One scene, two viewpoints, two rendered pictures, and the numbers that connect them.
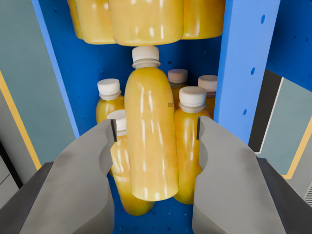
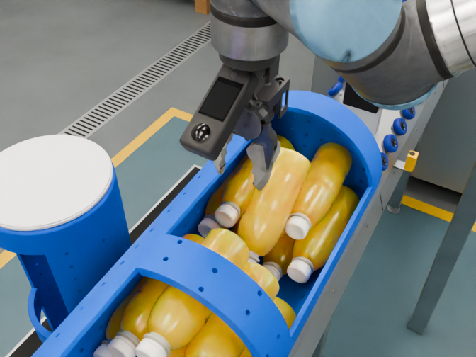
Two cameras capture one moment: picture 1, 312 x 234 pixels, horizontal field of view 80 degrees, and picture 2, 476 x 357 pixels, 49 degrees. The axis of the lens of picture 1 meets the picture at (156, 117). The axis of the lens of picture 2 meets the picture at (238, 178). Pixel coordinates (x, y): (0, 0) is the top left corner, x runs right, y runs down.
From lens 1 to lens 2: 0.64 m
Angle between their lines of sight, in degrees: 27
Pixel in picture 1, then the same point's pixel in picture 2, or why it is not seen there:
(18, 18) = not seen: outside the picture
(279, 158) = (170, 146)
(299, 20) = (94, 266)
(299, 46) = (110, 240)
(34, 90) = not seen: outside the picture
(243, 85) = (193, 188)
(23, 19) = not seen: outside the picture
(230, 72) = (196, 193)
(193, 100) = (226, 209)
